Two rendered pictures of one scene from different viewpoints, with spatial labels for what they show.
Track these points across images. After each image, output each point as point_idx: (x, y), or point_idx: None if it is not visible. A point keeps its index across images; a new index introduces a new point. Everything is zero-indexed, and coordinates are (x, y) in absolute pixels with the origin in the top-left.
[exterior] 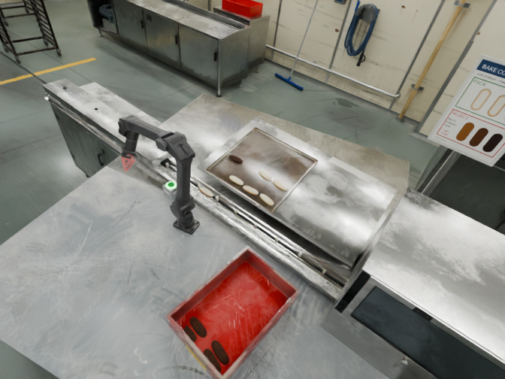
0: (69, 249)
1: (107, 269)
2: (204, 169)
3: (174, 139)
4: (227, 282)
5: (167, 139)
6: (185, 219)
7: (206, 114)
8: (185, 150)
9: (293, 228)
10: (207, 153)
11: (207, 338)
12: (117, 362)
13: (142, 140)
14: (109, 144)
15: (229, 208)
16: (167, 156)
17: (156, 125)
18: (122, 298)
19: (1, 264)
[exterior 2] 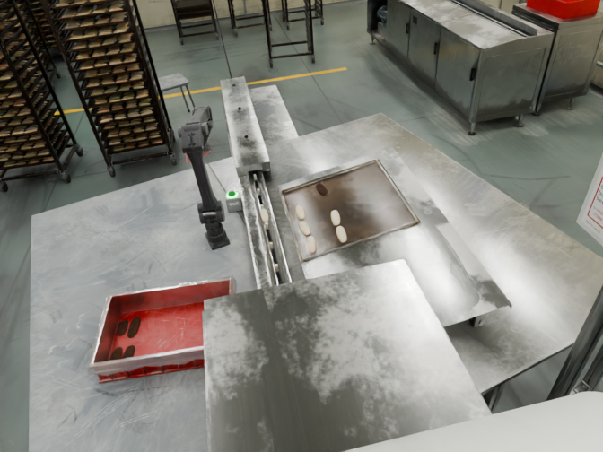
0: (118, 220)
1: (125, 247)
2: (281, 191)
3: (190, 127)
4: (196, 307)
5: (183, 126)
6: (207, 228)
7: (357, 137)
8: (193, 141)
9: None
10: None
11: (131, 340)
12: (64, 316)
13: (249, 145)
14: (230, 144)
15: (271, 240)
16: (259, 167)
17: (290, 138)
18: (111, 273)
19: (74, 212)
